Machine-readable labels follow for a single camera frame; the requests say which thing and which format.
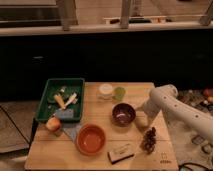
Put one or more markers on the white utensil in tray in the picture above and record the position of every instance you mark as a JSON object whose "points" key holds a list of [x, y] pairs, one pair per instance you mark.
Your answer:
{"points": [[71, 99]]}

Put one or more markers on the bottle rack with bottles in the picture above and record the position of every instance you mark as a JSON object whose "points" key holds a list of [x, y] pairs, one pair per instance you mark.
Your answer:
{"points": [[206, 147]]}

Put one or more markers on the green plastic tray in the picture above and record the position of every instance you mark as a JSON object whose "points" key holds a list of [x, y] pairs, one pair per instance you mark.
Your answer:
{"points": [[65, 87]]}

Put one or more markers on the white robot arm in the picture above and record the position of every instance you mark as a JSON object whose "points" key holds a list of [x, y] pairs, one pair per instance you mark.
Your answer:
{"points": [[164, 98]]}

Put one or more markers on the white lidded container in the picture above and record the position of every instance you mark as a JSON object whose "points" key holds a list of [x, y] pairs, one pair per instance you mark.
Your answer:
{"points": [[105, 91]]}

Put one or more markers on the blue grey cloth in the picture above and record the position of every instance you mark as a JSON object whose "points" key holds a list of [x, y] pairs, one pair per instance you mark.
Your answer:
{"points": [[71, 130]]}

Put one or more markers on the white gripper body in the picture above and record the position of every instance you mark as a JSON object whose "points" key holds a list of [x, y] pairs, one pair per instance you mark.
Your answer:
{"points": [[146, 114]]}

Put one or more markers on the dark grape bunch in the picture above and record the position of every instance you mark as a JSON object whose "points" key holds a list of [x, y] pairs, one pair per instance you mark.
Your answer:
{"points": [[149, 141]]}

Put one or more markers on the black beige sponge block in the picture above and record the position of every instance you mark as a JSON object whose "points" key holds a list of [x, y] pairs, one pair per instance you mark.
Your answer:
{"points": [[120, 153]]}

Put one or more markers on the orange bowl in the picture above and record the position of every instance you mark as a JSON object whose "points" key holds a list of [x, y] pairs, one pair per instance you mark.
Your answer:
{"points": [[90, 140]]}

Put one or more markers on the green cup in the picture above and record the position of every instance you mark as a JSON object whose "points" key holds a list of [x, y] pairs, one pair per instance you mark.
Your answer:
{"points": [[119, 93]]}

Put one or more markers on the red yellow apple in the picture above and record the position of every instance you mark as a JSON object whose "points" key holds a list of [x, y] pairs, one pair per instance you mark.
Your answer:
{"points": [[53, 124]]}

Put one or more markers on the dark brown bowl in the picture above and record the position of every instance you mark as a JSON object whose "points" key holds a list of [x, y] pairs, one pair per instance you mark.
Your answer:
{"points": [[123, 114]]}

